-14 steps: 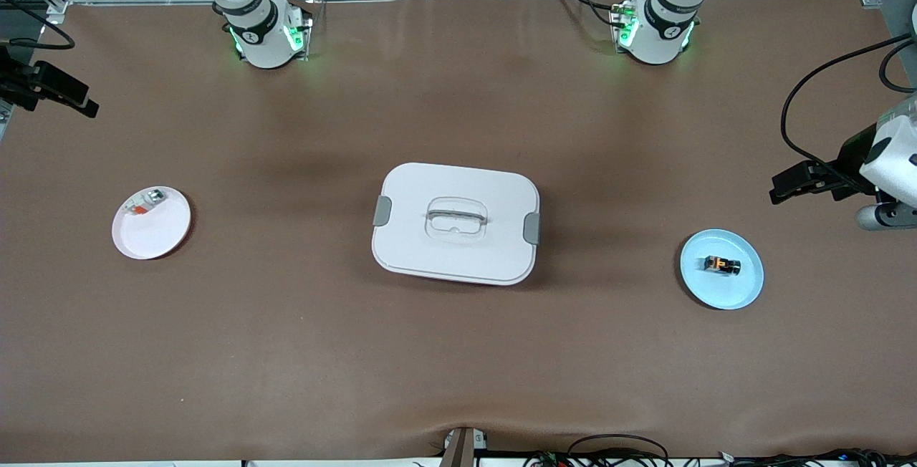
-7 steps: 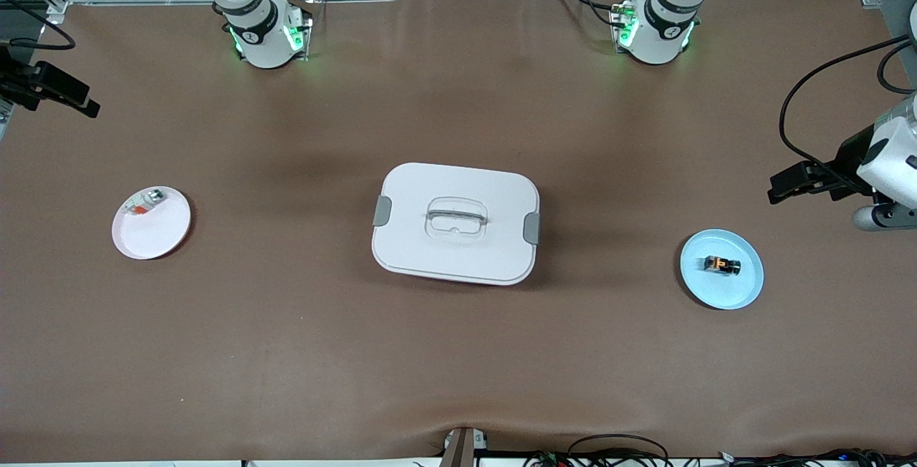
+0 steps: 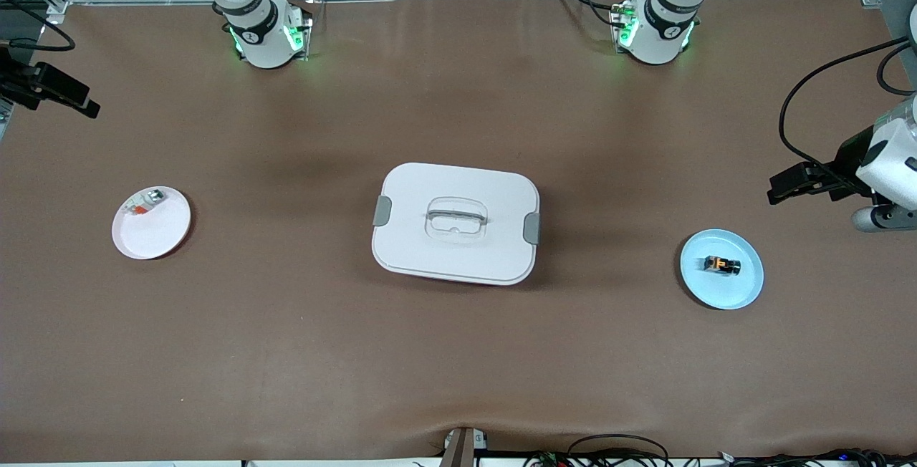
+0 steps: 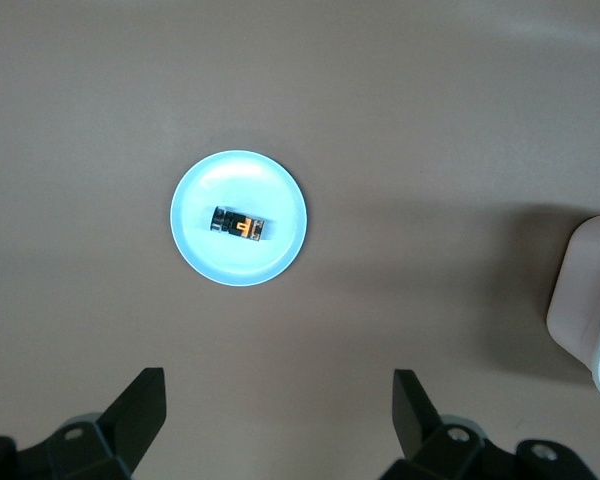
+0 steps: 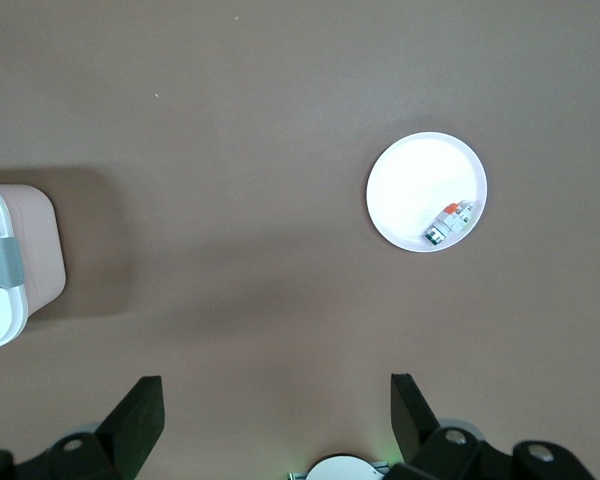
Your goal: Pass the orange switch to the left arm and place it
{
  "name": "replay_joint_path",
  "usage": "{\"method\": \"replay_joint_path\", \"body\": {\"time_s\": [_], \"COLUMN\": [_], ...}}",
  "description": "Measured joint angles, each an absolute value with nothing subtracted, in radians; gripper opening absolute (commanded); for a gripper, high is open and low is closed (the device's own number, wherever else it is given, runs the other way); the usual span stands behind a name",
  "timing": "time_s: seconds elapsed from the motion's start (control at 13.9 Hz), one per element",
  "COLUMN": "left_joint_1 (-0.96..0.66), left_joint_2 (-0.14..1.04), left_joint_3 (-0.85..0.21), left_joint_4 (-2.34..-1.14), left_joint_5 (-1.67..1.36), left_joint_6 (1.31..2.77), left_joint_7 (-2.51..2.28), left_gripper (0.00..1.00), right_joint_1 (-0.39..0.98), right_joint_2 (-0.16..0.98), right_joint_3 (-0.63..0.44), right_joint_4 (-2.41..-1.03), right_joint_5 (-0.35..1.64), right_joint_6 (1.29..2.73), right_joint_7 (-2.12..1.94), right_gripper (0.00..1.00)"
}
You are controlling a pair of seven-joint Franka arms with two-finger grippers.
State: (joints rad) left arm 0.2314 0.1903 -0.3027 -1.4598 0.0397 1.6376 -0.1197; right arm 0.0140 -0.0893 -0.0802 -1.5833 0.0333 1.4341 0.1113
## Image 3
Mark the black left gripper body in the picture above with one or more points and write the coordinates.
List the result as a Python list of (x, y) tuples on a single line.
[(850, 157)]

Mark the pink round plate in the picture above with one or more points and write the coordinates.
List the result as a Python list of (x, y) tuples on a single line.
[(154, 238)]

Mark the white lidded storage box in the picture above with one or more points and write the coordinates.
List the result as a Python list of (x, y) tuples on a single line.
[(458, 256)]

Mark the light blue round plate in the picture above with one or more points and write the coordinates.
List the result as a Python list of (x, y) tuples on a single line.
[(720, 295)]

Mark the orange black push-button switch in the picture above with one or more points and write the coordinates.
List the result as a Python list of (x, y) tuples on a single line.
[(722, 265)]

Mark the brown camera mount post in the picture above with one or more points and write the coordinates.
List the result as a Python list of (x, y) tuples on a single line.
[(462, 449)]

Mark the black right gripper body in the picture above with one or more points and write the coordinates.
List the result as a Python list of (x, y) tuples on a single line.
[(16, 84)]

